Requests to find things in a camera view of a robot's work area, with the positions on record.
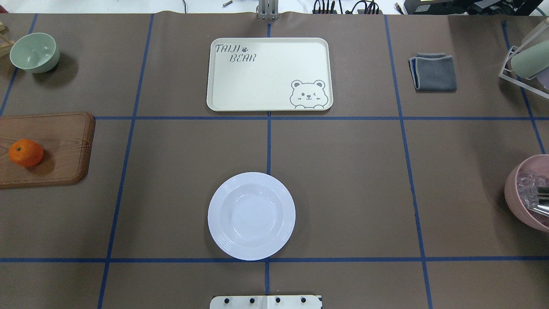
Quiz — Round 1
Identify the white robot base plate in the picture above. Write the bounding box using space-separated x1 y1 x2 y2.
209 295 323 309

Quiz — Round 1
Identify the light green bowl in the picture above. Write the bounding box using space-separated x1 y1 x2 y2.
9 33 60 73

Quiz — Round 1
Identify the folded grey cloth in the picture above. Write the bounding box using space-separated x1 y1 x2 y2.
408 53 457 92

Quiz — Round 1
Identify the white cup rack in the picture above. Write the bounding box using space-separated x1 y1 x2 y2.
498 18 549 100

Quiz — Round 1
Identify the pink bowl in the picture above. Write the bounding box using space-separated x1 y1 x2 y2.
504 154 549 233

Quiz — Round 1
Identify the metal scoop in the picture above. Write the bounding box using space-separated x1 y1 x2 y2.
524 186 549 217

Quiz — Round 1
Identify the brown wooden tray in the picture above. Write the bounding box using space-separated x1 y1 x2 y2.
0 112 95 188

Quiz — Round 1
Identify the cream bear serving tray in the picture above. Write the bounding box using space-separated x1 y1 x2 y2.
206 37 334 112

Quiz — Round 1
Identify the white round plate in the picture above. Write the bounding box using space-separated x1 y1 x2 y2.
207 172 296 261

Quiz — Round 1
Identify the wooden peg rack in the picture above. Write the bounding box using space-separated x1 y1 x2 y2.
0 23 15 58

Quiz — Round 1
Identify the pale green cup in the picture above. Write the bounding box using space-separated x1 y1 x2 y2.
510 40 549 79

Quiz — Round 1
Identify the purple cup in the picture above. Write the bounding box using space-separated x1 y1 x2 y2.
537 68 549 89

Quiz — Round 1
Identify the metal frame post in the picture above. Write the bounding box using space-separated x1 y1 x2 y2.
256 0 280 20

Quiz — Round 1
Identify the orange fruit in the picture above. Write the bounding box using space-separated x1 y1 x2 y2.
9 139 44 167

